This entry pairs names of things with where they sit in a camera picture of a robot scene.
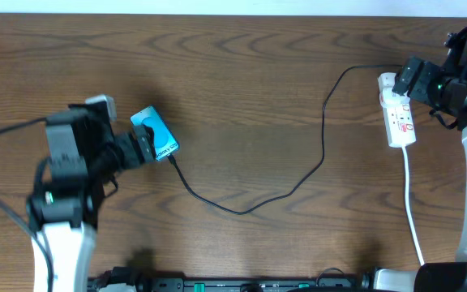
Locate blue screen smartphone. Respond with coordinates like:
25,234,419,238
130,105,179,161

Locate black charging cable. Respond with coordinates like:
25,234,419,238
166,63,405,217

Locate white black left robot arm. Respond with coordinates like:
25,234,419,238
27,101,155,291

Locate white charger adapter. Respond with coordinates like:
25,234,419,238
379,87,410,109

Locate white power strip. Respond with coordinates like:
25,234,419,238
378,72,416,148

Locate white power strip cord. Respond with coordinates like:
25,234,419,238
401,146,426,267

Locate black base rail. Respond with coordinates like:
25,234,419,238
87,267,371,292

